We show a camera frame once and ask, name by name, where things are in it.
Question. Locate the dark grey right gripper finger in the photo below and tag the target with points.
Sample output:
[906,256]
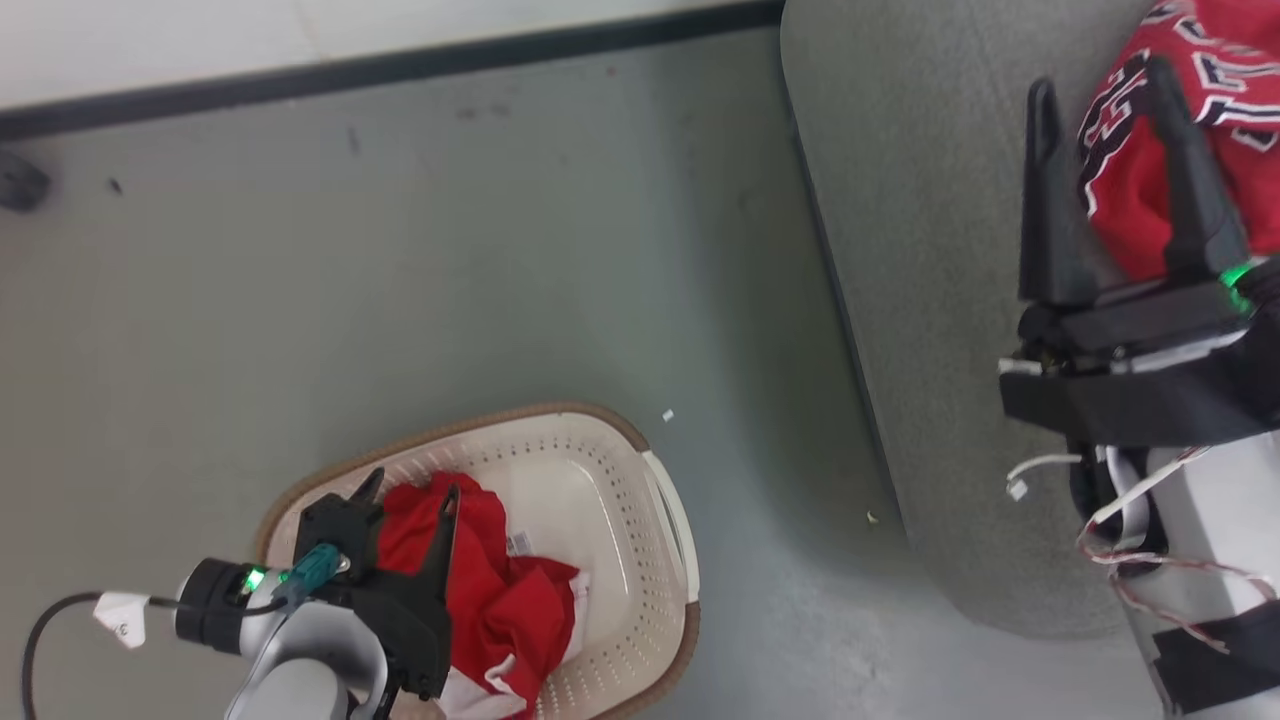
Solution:
[1195,200]
[1050,220]

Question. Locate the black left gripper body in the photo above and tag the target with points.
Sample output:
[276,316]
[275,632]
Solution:
[410,630]

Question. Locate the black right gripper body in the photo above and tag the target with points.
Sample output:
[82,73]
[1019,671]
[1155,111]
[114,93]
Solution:
[1150,400]

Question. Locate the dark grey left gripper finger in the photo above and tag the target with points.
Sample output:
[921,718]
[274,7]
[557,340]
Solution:
[370,490]
[442,545]

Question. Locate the red jersey with black lettering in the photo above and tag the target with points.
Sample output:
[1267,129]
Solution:
[1130,200]

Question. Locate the red and white garment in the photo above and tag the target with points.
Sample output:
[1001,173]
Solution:
[500,610]

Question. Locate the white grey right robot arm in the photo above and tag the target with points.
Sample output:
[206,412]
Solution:
[1220,520]

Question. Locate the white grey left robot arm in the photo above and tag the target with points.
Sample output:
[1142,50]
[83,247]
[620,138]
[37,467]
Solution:
[300,670]

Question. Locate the grey couch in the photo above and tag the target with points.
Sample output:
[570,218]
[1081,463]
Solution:
[920,300]

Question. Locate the cream perforated laundry basket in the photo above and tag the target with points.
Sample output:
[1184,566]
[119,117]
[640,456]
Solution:
[590,500]

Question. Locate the black round foot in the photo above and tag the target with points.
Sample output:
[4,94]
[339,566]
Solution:
[18,182]

